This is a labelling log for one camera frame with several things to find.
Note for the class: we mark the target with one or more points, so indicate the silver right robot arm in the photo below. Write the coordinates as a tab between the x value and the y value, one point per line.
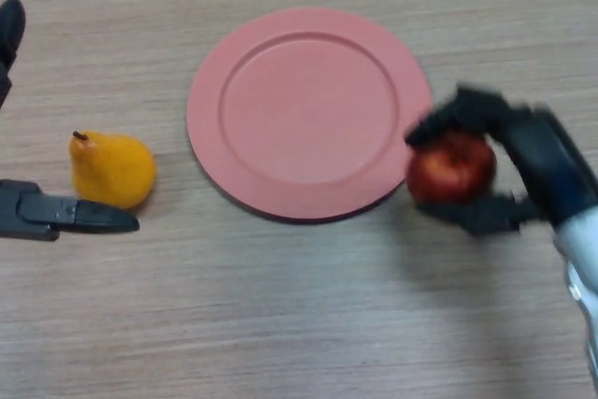
581	259

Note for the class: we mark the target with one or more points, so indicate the red apple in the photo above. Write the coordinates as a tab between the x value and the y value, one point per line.
451	170

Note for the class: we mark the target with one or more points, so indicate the pink round plate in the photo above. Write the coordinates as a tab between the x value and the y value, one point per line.
303	114

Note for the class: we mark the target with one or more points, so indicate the yellow orange pear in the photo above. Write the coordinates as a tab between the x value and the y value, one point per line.
114	175

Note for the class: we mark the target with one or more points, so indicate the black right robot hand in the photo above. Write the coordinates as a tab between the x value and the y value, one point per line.
546	165

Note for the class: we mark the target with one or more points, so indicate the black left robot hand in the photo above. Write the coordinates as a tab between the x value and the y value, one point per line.
32	212

